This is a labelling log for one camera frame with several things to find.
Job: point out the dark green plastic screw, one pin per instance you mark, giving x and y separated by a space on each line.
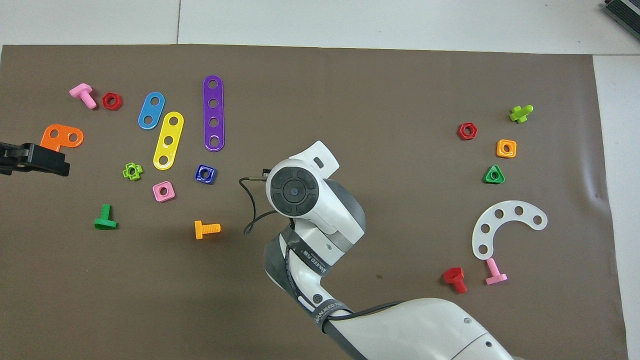
105 223

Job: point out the white curved five-hole plate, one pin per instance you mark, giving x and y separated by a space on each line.
509 211

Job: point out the orange angled plastic plate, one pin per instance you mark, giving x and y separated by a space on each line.
52 134

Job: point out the blue two-hole plastic plate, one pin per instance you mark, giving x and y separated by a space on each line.
151 110

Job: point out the pink square plastic nut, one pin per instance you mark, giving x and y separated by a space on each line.
170 196

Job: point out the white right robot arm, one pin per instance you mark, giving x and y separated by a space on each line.
425 330

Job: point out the orange square plastic nut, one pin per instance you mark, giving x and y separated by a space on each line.
500 152

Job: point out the red hexagonal plastic nut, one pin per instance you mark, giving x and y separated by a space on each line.
105 101
460 131

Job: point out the yellow three-hole plastic plate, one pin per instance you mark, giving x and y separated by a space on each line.
171 130

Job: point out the lime cross-head plastic screw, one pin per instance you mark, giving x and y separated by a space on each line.
519 115

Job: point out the purple four-hole plastic plate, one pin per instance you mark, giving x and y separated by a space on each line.
213 112

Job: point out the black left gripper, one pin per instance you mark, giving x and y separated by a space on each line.
10 159

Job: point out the blue square plastic nut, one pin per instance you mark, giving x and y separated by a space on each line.
198 176

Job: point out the green triangular plastic nut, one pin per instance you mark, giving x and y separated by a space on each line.
487 179

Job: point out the red hexagon-head plastic screw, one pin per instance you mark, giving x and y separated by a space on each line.
453 275

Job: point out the lime cross-shaped plastic nut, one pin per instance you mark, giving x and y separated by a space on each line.
125 173

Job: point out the orange plastic screw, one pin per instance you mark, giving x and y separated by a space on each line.
199 230

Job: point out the pink plastic screw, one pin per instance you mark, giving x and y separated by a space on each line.
80 91
492 267

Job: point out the dark ribbed device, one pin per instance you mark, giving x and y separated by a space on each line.
625 12

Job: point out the brown table mat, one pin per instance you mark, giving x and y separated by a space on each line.
150 300

